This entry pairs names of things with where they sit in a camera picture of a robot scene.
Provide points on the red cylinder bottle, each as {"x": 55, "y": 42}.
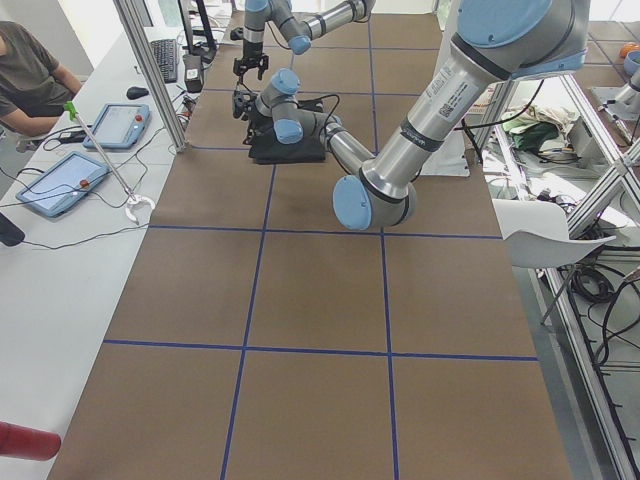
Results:
{"x": 27, "y": 443}

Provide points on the teach pendant tablet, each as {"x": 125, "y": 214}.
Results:
{"x": 120, "y": 126}
{"x": 63, "y": 185}

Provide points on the black keyboard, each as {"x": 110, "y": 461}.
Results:
{"x": 165, "y": 53}

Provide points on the white plastic chair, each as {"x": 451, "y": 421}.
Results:
{"x": 537, "y": 236}

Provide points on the black printed t-shirt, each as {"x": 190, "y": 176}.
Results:
{"x": 300, "y": 150}

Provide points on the near teach pendant tablet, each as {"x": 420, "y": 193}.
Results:
{"x": 63, "y": 185}

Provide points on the aluminium frame post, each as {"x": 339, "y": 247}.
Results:
{"x": 134, "y": 29}

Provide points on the far teach pendant tablet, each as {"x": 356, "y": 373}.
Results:
{"x": 120, "y": 126}

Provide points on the black box with label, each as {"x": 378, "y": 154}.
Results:
{"x": 193, "y": 73}

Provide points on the aluminium frame rail structure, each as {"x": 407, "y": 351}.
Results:
{"x": 619, "y": 176}

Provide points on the reacher grabber stick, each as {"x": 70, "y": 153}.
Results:
{"x": 133, "y": 199}

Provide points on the pile of green white cloths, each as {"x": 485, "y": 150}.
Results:
{"x": 537, "y": 125}

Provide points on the seated person in green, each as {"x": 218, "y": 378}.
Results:
{"x": 34, "y": 84}

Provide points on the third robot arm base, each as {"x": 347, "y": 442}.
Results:
{"x": 622, "y": 103}

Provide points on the black computer mouse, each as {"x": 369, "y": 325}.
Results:
{"x": 136, "y": 92}

